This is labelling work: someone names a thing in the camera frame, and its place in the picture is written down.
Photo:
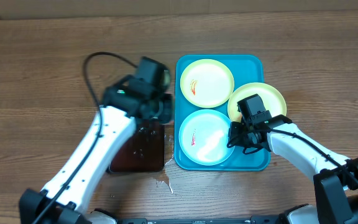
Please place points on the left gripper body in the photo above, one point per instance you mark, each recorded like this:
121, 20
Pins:
164, 107

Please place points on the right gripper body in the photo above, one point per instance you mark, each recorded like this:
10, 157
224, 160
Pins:
239, 138

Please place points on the yellow-green plate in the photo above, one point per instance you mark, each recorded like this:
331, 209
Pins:
271, 97
207, 83

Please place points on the light blue plate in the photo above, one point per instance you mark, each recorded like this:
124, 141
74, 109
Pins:
203, 137

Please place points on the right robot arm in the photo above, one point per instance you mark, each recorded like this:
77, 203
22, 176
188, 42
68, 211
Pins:
335, 177

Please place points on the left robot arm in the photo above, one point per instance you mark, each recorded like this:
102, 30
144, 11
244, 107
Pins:
133, 99

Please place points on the black water basin tray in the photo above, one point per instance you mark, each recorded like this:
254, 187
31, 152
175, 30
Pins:
143, 152

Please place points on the yellow-green plate top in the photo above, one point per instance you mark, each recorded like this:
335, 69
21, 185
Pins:
207, 83

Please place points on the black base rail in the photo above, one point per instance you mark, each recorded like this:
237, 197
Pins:
256, 219

